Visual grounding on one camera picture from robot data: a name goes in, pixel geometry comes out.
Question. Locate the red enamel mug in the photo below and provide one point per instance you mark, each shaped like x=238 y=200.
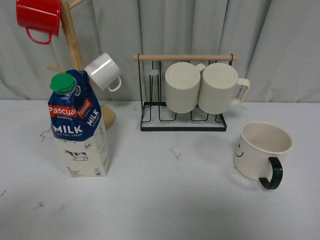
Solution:
x=41 y=16

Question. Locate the cream ribbed mug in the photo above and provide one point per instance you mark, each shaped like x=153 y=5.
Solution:
x=182 y=85
x=221 y=86

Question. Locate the cream smiley mug black handle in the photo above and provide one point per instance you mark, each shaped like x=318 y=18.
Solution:
x=260 y=152

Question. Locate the blue and cream milk carton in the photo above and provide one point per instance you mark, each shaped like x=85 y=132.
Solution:
x=77 y=124

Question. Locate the cream ribbed mug left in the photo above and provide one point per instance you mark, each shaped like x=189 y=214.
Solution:
x=182 y=85

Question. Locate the black wire mug rack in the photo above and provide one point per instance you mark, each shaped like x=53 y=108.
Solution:
x=155 y=115

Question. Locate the wooden mug tree stand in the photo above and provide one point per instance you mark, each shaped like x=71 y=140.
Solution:
x=71 y=37

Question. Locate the cream ribbed mug right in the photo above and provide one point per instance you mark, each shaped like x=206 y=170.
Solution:
x=221 y=86

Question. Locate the white ceramic mug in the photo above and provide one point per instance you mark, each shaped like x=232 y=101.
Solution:
x=105 y=73

